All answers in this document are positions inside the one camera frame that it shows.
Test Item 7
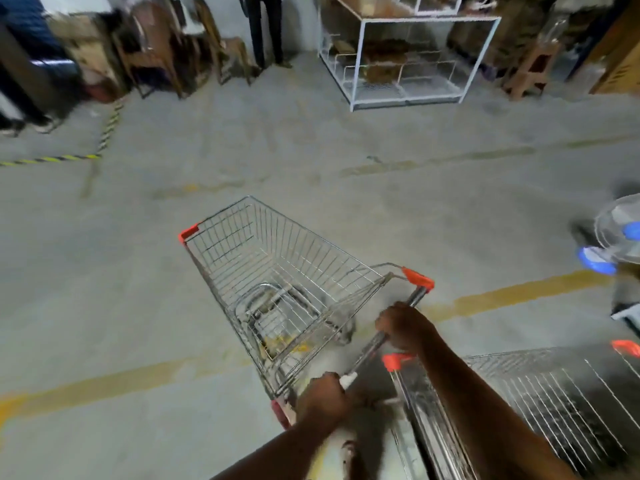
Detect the white blue table fan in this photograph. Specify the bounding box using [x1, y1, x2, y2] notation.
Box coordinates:
[572, 193, 640, 277]

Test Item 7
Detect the person's left sandalled foot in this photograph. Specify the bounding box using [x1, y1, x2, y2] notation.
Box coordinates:
[341, 439, 360, 480]

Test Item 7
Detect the person's right hand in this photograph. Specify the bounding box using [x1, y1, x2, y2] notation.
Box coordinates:
[375, 301, 436, 355]

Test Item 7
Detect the blue roller shutter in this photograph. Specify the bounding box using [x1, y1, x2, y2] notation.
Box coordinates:
[0, 0, 67, 61]

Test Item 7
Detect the person's right forearm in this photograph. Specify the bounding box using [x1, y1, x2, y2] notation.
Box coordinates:
[419, 334, 581, 480]

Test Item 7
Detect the small dark brown box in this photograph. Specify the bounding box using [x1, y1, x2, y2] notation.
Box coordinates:
[362, 39, 412, 85]

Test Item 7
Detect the silver wire shopping cart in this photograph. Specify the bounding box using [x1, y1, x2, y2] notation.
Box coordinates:
[382, 339, 640, 480]
[178, 195, 436, 431]

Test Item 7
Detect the heap of brown clutter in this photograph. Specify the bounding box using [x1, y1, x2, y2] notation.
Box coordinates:
[447, 0, 557, 71]

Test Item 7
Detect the brown plastic stool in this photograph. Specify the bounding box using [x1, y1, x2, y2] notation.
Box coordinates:
[502, 39, 562, 101]

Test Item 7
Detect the white plastic chair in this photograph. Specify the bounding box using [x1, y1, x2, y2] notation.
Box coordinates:
[169, 0, 202, 37]

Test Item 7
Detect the white wire rack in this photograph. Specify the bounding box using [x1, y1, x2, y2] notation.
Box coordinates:
[317, 0, 502, 113]

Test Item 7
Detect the orange wooden board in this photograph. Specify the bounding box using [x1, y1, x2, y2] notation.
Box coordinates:
[589, 7, 640, 97]

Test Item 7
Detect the person's left forearm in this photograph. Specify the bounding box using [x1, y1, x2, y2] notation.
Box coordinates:
[209, 414, 351, 480]

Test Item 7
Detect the brown wooden chair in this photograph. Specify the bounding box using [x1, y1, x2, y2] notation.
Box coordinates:
[112, 2, 187, 101]

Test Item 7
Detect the person's left hand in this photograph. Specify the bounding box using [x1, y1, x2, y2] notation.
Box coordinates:
[295, 372, 353, 431]

